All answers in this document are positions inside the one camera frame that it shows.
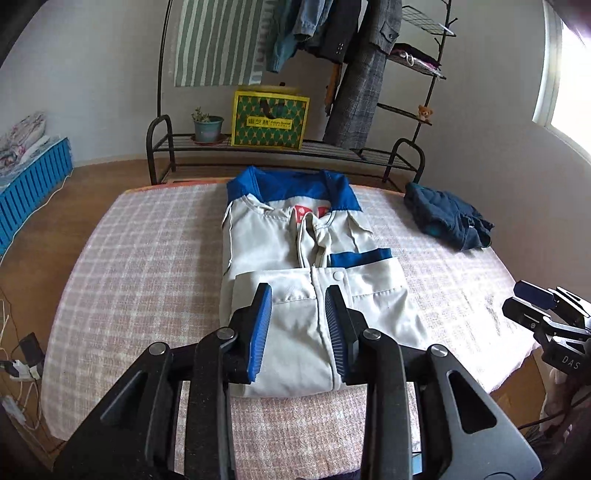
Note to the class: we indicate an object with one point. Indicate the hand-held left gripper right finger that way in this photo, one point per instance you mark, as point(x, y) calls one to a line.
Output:
point(334, 337)

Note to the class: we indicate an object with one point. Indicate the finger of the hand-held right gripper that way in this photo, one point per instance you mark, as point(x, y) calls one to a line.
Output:
point(533, 293)
point(524, 314)

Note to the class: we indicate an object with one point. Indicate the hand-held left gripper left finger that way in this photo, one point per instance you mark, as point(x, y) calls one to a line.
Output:
point(258, 332)

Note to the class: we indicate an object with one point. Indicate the white and blue work jacket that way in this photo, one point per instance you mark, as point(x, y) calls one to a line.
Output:
point(277, 230)

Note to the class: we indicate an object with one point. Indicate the black metal clothes rack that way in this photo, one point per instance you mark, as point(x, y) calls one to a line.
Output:
point(159, 134)

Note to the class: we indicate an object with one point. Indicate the dark blue folded garment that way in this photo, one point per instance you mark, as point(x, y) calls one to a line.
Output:
point(448, 217)

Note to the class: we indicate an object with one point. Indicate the pink checked bed cover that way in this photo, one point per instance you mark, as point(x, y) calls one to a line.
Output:
point(152, 258)

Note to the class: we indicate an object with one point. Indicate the orange mattress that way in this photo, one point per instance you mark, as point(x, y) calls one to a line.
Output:
point(184, 182)

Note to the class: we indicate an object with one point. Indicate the small potted plant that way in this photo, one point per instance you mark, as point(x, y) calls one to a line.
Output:
point(207, 129)

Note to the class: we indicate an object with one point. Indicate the brown teddy bear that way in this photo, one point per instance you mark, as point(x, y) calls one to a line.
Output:
point(425, 113)

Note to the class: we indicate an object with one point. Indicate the yellow green patterned box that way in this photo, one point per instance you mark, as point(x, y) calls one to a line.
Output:
point(270, 120)

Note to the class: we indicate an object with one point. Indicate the window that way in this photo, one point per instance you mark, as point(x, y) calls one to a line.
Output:
point(568, 83)

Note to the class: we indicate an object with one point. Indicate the black charger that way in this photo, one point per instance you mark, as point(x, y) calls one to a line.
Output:
point(30, 348)

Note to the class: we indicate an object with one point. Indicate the white power strip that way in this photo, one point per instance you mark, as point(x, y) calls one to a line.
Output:
point(25, 371)

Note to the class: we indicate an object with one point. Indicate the grey plaid coat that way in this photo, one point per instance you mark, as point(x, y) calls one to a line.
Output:
point(360, 97)

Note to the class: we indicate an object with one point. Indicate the pink white bag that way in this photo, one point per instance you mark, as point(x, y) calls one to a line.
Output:
point(433, 66)

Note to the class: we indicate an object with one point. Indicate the blue slatted crate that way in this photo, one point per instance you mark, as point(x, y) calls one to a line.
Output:
point(32, 184)

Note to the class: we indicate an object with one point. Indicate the teal hanging shirt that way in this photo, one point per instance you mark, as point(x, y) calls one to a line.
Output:
point(281, 50)

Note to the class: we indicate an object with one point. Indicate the striped grey white towel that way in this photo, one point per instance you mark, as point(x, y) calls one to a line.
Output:
point(217, 41)

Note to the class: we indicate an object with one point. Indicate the black hanging coat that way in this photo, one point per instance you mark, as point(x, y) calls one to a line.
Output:
point(339, 32)

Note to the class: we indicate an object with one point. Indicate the floral quilt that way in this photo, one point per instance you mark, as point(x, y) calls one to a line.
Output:
point(21, 138)

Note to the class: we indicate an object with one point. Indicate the blue denim jacket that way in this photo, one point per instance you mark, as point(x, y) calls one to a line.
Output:
point(311, 18)

